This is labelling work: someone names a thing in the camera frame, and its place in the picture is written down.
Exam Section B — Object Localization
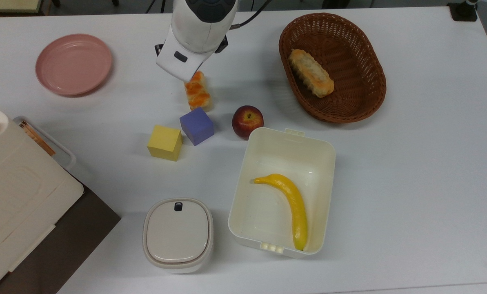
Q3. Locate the orange glazed bread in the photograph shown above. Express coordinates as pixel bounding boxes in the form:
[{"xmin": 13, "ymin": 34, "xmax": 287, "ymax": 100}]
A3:
[{"xmin": 184, "ymin": 71, "xmax": 211, "ymax": 112}]

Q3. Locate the pale long bread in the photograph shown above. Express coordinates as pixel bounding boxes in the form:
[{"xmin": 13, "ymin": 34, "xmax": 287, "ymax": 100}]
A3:
[{"xmin": 288, "ymin": 49, "xmax": 335, "ymax": 98}]

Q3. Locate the red apple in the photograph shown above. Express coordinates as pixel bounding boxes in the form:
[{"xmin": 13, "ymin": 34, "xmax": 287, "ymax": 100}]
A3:
[{"xmin": 231, "ymin": 105, "xmax": 265, "ymax": 140}]

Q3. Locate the purple cube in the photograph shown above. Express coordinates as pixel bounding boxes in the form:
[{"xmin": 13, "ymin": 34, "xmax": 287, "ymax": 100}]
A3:
[{"xmin": 179, "ymin": 107, "xmax": 215, "ymax": 147}]

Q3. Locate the pink plate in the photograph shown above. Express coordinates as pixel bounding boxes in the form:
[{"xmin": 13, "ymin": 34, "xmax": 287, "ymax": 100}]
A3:
[{"xmin": 35, "ymin": 33, "xmax": 114, "ymax": 97}]

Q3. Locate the yellow cube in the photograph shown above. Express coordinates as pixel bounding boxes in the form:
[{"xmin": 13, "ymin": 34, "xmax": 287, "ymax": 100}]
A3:
[{"xmin": 147, "ymin": 125, "xmax": 183, "ymax": 162}]

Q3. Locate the brown wicker basket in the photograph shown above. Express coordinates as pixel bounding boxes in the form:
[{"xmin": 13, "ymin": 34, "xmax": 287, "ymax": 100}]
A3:
[{"xmin": 278, "ymin": 12, "xmax": 387, "ymax": 124}]

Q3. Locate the beige furniture board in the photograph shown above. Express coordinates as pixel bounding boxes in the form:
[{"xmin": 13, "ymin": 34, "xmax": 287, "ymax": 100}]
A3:
[{"xmin": 0, "ymin": 0, "xmax": 50, "ymax": 17}]

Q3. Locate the yellow banana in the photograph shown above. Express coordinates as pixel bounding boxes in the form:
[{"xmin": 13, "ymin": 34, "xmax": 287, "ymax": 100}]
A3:
[{"xmin": 253, "ymin": 173, "xmax": 309, "ymax": 252}]

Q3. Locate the white plastic box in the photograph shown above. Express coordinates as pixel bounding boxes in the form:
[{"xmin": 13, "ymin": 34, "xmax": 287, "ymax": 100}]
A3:
[{"xmin": 227, "ymin": 127, "xmax": 337, "ymax": 259}]

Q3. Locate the small white lidded bin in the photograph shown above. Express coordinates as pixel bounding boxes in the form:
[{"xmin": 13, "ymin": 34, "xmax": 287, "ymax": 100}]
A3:
[{"xmin": 142, "ymin": 198, "xmax": 214, "ymax": 274}]

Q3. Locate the black stand base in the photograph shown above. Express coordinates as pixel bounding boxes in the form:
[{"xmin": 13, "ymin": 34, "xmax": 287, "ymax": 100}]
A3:
[{"xmin": 447, "ymin": 0, "xmax": 479, "ymax": 22}]

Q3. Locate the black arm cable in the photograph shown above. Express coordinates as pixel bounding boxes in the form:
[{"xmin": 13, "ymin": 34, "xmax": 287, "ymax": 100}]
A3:
[{"xmin": 229, "ymin": 0, "xmax": 274, "ymax": 30}]

